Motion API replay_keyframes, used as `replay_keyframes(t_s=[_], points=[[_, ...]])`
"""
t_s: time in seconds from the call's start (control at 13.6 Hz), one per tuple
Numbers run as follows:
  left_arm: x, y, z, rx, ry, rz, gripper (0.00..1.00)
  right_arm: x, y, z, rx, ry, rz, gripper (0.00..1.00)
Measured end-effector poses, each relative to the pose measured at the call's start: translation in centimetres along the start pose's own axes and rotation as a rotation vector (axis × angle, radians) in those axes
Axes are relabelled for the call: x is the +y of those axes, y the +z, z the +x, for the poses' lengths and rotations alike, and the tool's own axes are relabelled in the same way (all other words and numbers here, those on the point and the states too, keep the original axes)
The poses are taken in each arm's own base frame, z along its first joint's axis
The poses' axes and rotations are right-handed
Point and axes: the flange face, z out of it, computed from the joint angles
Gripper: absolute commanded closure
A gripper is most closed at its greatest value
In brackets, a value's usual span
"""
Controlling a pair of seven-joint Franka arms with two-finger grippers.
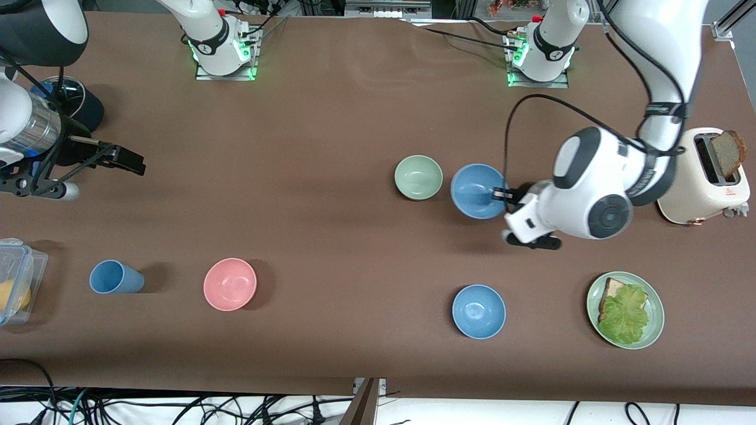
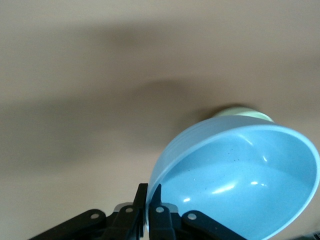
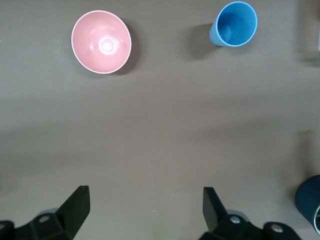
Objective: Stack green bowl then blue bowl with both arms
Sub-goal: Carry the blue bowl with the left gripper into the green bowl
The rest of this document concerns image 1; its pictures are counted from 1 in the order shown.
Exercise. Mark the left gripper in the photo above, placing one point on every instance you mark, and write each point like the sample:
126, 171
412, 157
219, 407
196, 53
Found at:
522, 193

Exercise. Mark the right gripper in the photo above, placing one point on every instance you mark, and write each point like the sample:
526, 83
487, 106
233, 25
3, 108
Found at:
75, 151

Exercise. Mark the blue bowl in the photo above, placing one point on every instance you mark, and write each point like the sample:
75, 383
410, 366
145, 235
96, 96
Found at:
479, 311
475, 192

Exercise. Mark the green bowl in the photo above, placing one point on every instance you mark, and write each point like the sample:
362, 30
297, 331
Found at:
418, 177

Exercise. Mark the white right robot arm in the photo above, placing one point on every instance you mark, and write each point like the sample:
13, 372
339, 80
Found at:
209, 35

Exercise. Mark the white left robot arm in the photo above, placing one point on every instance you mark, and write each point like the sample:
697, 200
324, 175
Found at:
655, 47

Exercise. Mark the pink bowl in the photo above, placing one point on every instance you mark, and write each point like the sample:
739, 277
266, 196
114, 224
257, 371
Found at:
230, 284

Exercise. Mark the glass lid blue knob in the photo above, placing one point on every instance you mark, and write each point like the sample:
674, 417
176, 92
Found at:
71, 91

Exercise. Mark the blue cup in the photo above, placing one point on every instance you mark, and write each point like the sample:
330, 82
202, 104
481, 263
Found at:
115, 277

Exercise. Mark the clear plastic food container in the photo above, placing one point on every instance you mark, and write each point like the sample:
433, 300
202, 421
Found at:
36, 265

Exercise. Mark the bread slice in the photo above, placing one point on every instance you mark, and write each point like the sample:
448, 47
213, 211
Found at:
614, 287

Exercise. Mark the brown table cover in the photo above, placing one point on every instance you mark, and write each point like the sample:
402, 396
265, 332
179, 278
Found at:
378, 265

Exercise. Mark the green lettuce leaf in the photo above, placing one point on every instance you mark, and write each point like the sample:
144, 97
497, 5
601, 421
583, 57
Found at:
626, 316

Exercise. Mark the yellow food item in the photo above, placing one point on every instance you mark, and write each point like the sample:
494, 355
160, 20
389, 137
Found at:
15, 295

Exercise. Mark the cream toaster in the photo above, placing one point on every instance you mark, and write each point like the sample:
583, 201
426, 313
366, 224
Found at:
703, 200

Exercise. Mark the green plate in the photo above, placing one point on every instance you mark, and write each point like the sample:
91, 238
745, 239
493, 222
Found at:
655, 324

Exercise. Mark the brown toast slice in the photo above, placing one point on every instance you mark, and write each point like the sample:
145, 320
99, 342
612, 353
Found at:
729, 153

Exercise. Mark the grey metal strut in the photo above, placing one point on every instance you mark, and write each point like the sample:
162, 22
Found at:
363, 407

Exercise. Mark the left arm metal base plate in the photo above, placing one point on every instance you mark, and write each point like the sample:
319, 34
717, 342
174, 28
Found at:
561, 82

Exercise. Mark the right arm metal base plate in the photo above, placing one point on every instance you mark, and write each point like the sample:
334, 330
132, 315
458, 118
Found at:
224, 75

